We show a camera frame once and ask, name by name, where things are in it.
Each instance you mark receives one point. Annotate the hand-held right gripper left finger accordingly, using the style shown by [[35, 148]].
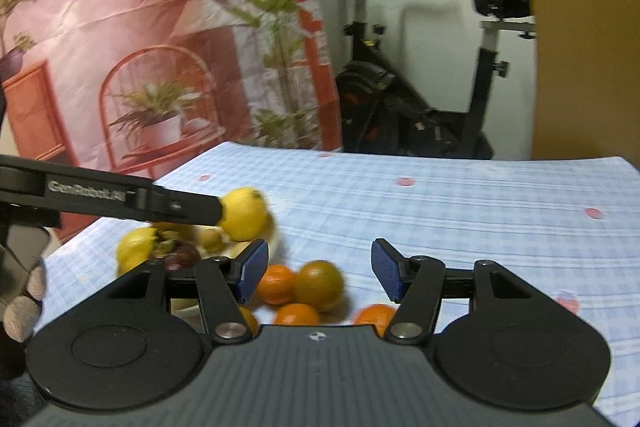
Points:
[[252, 269]]

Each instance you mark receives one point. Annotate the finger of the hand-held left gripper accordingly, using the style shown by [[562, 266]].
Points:
[[190, 209]]

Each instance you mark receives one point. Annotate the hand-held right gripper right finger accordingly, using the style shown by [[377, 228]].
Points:
[[387, 269]]

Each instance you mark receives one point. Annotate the cream fruit plate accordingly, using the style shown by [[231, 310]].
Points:
[[231, 251]]

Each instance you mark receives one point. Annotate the large yellow lemon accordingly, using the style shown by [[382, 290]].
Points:
[[242, 217]]

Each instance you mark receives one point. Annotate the greenish orange mandarin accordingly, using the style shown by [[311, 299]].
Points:
[[320, 284]]

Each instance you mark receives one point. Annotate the person's left hand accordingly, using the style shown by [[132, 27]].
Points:
[[22, 322]]

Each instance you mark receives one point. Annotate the small yellow green fruit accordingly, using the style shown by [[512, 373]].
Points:
[[212, 240]]

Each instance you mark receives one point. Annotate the dark red round fruit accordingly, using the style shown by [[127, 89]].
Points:
[[182, 258]]

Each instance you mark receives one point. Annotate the blue plaid tablecloth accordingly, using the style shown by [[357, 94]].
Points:
[[475, 217]]

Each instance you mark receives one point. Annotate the black exercise bike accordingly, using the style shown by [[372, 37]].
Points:
[[390, 117]]

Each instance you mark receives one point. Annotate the brown wooden panel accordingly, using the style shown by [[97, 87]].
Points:
[[585, 32]]

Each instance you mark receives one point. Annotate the wall poster with plants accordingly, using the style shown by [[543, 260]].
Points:
[[125, 7]]

